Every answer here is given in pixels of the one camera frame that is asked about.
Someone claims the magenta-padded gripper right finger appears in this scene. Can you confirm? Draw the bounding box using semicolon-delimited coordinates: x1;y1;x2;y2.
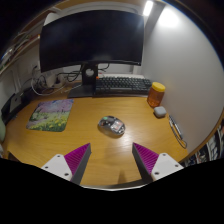
131;142;185;185

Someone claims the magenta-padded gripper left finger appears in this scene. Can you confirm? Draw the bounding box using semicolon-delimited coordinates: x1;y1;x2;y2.
40;142;92;186

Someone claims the transparent computer mouse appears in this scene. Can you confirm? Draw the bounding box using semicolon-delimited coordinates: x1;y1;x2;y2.
97;115;127;137

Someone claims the flower meadow print mouse pad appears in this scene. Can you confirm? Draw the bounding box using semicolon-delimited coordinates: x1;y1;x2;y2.
25;98;75;133

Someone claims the black and silver pen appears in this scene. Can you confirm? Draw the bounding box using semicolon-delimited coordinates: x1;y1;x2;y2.
168;114;188;149

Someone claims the bookshelf with books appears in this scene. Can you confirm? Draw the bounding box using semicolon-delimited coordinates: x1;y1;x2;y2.
186;119;224;166

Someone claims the small grey earbuds case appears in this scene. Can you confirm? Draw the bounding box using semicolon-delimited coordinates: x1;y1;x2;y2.
153;105;167;119

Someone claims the pale green bag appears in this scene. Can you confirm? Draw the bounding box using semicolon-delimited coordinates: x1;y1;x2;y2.
0;116;7;144

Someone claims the orange jar with yellow lid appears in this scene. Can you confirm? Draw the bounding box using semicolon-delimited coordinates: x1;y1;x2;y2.
146;81;166;108

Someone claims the silver mini computer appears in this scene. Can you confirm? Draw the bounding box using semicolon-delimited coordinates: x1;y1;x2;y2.
0;91;34;123

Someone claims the white power strip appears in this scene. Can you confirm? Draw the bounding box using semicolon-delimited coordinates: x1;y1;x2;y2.
46;74;68;89

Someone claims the black keyboard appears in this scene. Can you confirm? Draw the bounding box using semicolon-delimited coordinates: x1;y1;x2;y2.
94;76;153;97

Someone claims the black curved monitor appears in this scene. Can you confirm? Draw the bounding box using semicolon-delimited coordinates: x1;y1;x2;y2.
38;9;146;99

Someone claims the bright light bar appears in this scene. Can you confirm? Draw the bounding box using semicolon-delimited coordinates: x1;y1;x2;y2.
142;0;155;17

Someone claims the white cable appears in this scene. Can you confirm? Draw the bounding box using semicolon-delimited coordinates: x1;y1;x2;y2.
30;78;64;97

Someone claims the wooden wall shelf unit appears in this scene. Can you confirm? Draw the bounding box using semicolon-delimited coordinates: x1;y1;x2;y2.
0;19;44;74

